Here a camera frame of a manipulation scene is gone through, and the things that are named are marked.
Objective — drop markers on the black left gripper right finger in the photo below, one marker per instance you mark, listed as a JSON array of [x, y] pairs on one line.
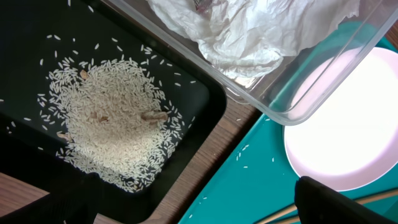
[[319, 204]]

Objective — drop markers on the white napkin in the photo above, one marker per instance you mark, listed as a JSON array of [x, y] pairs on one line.
[[251, 38]]

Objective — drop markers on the large white pink plate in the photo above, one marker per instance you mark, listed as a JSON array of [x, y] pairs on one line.
[[351, 140]]

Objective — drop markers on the black food waste tray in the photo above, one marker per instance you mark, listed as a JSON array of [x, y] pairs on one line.
[[38, 37]]

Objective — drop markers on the wooden chopstick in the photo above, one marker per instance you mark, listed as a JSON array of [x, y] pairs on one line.
[[386, 207], [362, 201]]

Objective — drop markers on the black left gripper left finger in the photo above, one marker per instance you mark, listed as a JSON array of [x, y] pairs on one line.
[[78, 202]]

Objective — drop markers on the teal plastic tray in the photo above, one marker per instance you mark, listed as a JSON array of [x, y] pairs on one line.
[[257, 179]]

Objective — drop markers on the clear plastic waste bin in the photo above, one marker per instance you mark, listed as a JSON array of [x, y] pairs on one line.
[[292, 92]]

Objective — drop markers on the pile of rice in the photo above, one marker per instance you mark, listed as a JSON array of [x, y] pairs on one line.
[[117, 120]]

